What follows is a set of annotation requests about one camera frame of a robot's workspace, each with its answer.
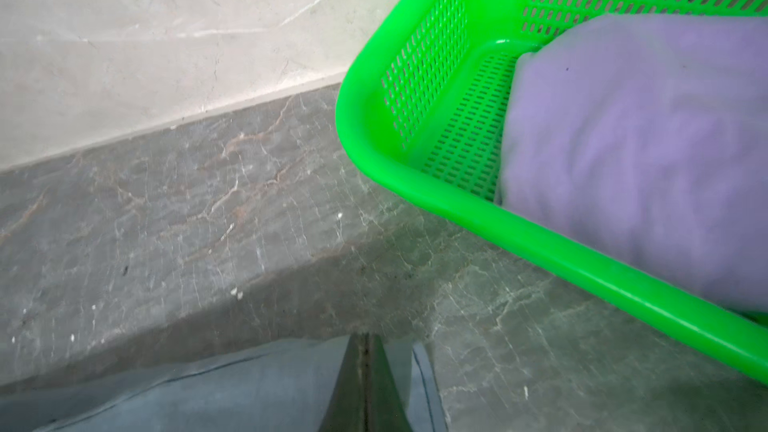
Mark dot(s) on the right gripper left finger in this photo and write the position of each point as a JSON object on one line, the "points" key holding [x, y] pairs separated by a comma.
{"points": [[346, 409]]}

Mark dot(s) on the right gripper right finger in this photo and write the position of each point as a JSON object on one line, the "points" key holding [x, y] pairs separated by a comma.
{"points": [[383, 410]]}

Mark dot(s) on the grey blue t shirt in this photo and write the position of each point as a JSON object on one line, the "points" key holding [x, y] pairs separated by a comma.
{"points": [[281, 386]]}

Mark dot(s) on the green plastic basket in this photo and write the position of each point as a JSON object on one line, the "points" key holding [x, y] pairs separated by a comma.
{"points": [[421, 113]]}

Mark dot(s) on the purple t shirt in basket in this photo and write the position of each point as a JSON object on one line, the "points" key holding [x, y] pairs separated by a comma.
{"points": [[644, 137]]}

